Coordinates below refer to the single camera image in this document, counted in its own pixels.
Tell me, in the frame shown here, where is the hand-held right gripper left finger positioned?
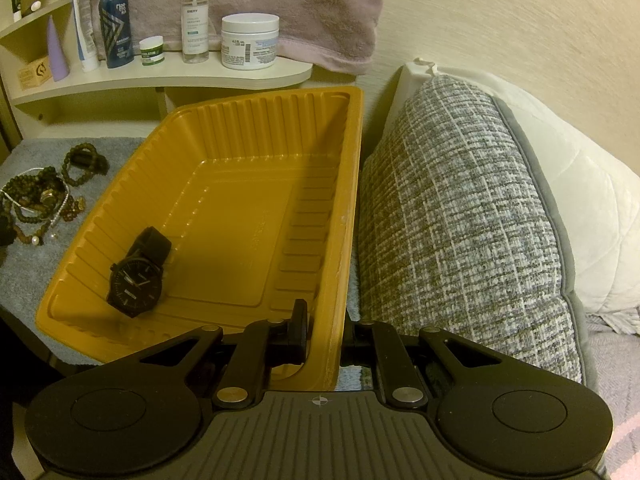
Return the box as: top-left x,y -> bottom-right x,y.
120,300 -> 312,410

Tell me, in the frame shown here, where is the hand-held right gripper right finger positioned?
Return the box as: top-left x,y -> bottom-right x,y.
342,319 -> 506,408

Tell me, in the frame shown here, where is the yellow plastic tray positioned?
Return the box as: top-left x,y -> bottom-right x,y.
36,86 -> 364,392

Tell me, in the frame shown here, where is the black wristwatch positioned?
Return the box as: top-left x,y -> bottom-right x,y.
106,226 -> 173,319

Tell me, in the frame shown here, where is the white pearl necklace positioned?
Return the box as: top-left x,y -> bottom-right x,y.
0,167 -> 71,248

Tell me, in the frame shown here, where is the dark bead necklace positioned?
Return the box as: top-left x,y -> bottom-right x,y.
0,166 -> 71,226

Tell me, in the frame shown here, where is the grey tweed pillow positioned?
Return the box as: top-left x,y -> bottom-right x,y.
357,76 -> 598,391

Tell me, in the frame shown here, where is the grey blanket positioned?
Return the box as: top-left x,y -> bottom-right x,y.
585,317 -> 640,480

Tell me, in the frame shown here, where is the white quilted pillow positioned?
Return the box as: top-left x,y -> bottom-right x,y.
397,57 -> 640,336

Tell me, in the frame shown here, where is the white cream jar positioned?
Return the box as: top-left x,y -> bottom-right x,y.
221,14 -> 281,71

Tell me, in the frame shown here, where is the small green label jar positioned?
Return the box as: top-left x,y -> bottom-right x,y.
139,36 -> 166,67

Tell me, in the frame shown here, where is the pink fleece towel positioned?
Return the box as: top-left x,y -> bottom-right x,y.
70,0 -> 386,77

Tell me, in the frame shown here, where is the clear spray bottle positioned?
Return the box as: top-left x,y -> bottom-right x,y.
181,0 -> 210,64

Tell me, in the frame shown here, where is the dark blue bottle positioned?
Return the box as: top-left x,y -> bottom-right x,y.
98,0 -> 135,69

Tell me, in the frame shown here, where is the lilac cone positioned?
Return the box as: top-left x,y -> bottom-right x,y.
46,14 -> 70,82

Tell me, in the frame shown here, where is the small cardboard box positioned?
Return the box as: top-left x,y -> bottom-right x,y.
17,57 -> 53,91

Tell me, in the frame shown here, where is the white squeeze tube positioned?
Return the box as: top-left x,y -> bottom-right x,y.
71,0 -> 100,72

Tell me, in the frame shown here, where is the amber bead bracelet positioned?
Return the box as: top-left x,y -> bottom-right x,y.
59,196 -> 87,222

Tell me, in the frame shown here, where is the dark bead bracelet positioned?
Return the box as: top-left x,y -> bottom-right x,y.
61,142 -> 108,187

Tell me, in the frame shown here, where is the cream wall shelf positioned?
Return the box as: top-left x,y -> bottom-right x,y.
0,0 -> 314,143

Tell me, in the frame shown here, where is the brown bead necklace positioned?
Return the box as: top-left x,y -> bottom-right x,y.
14,209 -> 57,247

